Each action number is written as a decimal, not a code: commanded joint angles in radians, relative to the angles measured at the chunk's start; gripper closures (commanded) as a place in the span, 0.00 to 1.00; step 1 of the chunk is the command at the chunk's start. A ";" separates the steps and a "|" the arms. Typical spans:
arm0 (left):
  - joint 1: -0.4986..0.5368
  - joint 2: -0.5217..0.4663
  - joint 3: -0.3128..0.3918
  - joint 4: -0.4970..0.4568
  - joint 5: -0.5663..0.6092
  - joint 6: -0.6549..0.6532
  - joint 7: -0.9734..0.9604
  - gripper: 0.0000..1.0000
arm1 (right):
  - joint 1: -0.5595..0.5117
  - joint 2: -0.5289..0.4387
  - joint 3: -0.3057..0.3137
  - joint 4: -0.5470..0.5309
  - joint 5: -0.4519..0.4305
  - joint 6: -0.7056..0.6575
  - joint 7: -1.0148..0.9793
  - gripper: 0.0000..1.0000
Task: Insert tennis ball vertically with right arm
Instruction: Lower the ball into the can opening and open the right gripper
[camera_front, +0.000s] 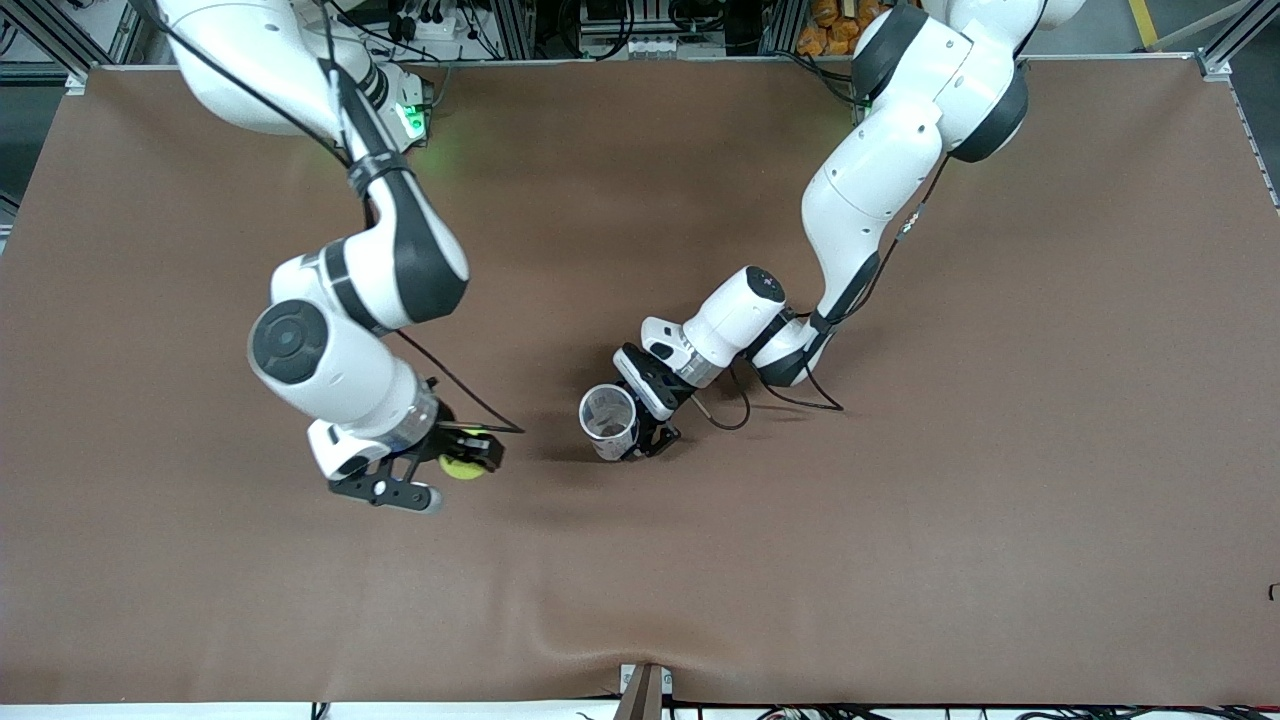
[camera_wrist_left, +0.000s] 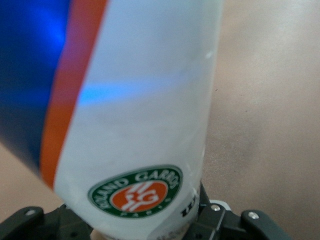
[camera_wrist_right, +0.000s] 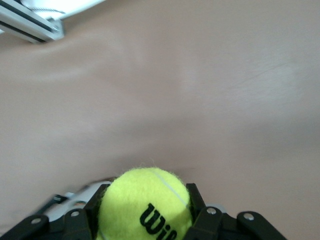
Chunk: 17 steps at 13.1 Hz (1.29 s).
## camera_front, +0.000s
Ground yellow tennis ball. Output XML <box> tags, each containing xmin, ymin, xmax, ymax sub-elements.
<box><xmin>438</xmin><ymin>432</ymin><xmax>491</xmax><ymax>482</ymax></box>

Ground white blue tennis ball can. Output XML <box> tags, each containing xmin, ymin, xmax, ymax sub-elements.
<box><xmin>578</xmin><ymin>382</ymin><xmax>646</xmax><ymax>463</ymax></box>

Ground brown table mat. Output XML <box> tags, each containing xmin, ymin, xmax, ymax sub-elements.
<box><xmin>0</xmin><ymin>58</ymin><xmax>1280</xmax><ymax>707</ymax></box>

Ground orange packaged goods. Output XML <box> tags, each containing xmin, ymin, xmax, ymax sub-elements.
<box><xmin>797</xmin><ymin>0</ymin><xmax>891</xmax><ymax>58</ymax></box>

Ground white power strip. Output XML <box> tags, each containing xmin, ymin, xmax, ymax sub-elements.
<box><xmin>385</xmin><ymin>0</ymin><xmax>473</xmax><ymax>46</ymax></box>

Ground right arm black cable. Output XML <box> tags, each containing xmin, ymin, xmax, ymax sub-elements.
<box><xmin>140</xmin><ymin>0</ymin><xmax>526</xmax><ymax>437</ymax></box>

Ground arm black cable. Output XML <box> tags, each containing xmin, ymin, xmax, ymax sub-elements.
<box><xmin>695</xmin><ymin>150</ymin><xmax>951</xmax><ymax>433</ymax></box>
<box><xmin>140</xmin><ymin>0</ymin><xmax>526</xmax><ymax>437</ymax></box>

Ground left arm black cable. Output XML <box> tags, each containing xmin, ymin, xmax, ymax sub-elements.
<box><xmin>695</xmin><ymin>150</ymin><xmax>951</xmax><ymax>433</ymax></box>

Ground aluminium frame post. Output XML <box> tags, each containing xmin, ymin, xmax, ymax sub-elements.
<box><xmin>490</xmin><ymin>0</ymin><xmax>536</xmax><ymax>61</ymax></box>
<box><xmin>760</xmin><ymin>0</ymin><xmax>801</xmax><ymax>56</ymax></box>

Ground aluminium frame strut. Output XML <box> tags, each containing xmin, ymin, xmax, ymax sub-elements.
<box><xmin>10</xmin><ymin>0</ymin><xmax>101</xmax><ymax>86</ymax></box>
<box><xmin>1195</xmin><ymin>0</ymin><xmax>1280</xmax><ymax>83</ymax></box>

